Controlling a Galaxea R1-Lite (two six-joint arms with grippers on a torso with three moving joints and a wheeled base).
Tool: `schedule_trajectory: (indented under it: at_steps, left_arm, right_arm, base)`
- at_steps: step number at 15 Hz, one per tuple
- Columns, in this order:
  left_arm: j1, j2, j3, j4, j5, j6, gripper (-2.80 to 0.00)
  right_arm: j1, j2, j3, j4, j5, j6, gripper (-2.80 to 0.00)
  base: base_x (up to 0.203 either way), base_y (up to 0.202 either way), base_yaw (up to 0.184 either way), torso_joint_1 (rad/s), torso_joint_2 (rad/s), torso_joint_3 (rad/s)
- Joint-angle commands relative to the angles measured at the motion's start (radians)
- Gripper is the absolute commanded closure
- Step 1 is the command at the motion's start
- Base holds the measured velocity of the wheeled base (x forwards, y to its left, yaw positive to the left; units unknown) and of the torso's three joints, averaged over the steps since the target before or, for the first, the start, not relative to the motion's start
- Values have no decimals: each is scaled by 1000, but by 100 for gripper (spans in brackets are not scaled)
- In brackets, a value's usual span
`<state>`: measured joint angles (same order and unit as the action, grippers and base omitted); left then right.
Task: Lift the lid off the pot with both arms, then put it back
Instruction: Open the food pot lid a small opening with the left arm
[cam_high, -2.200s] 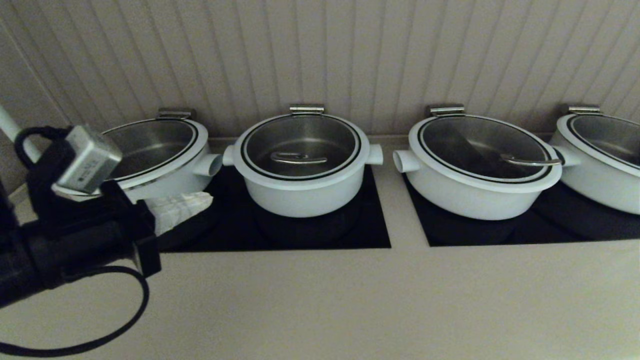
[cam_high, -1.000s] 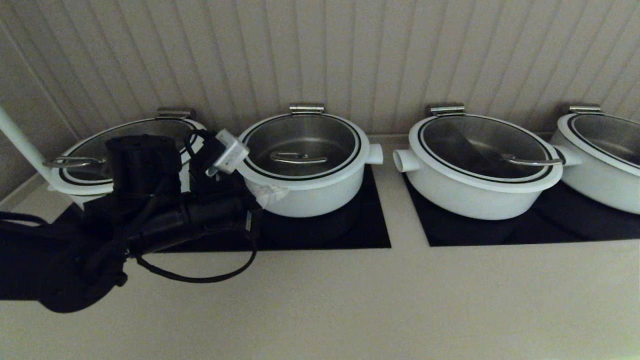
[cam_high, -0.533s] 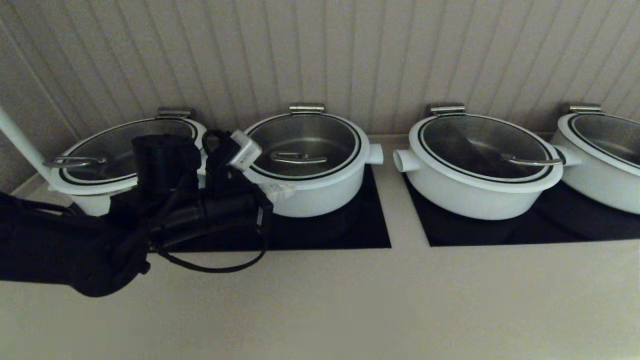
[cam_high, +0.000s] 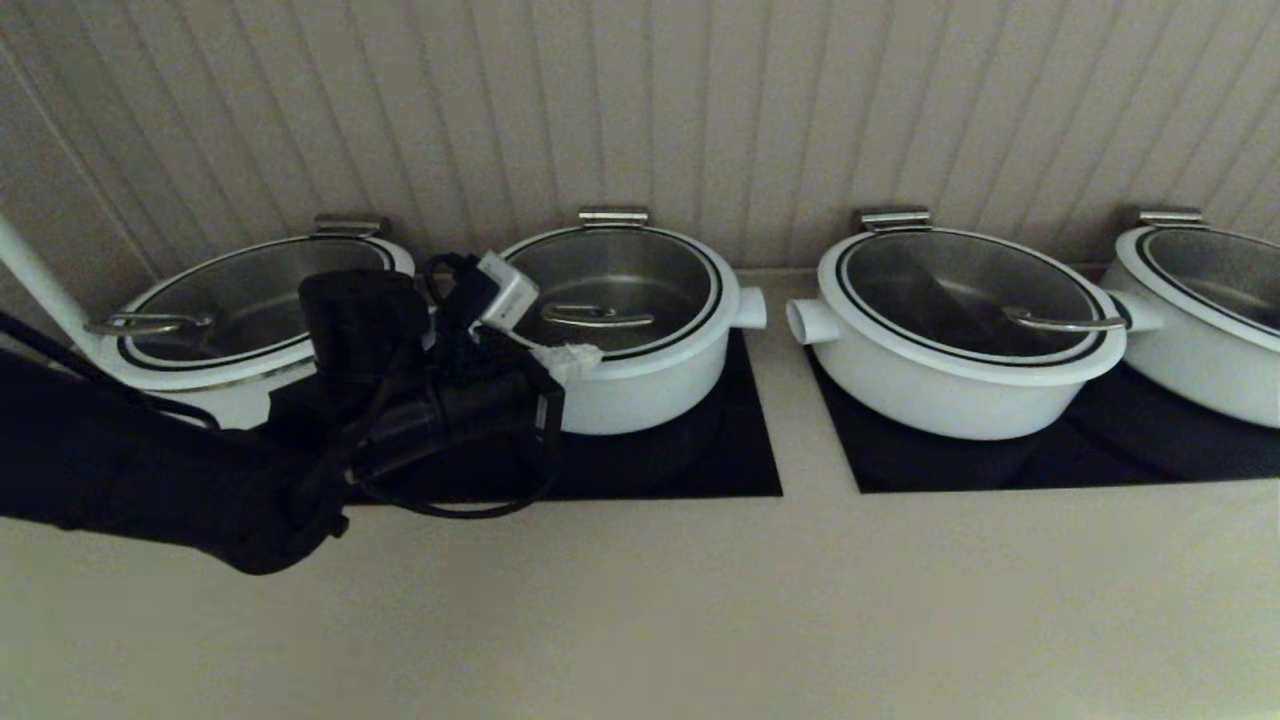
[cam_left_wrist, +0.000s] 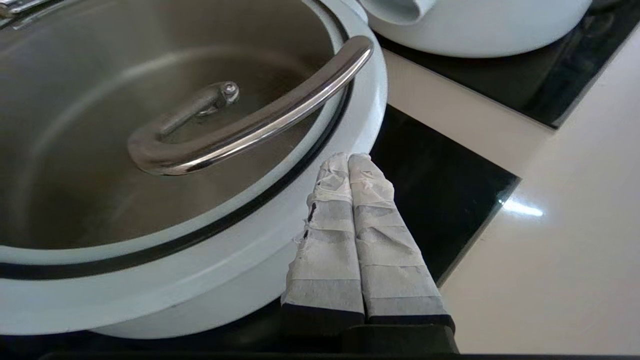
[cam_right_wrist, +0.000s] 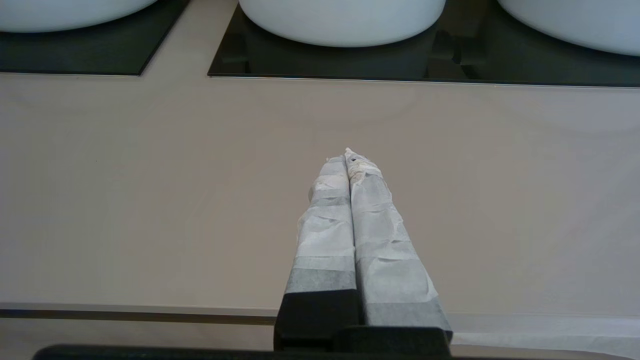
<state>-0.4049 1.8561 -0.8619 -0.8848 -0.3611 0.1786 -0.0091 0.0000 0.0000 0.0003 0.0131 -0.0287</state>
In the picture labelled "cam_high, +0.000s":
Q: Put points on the white slanted pole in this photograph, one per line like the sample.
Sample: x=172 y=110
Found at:
x=35 y=270

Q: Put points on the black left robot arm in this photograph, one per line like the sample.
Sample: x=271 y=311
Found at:
x=150 y=470

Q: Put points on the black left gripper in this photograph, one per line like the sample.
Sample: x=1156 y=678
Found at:
x=480 y=410

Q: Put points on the white round cooking pot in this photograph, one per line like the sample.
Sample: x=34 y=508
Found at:
x=245 y=405
x=650 y=395
x=930 y=400
x=1200 y=380

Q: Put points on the black glass induction cooktop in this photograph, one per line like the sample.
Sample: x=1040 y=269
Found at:
x=1100 y=450
x=740 y=460

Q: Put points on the glass lid with white rim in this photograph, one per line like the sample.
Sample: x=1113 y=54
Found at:
x=640 y=280
x=230 y=295
x=950 y=280
x=1220 y=270

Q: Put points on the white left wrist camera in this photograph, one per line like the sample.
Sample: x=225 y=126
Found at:
x=508 y=290

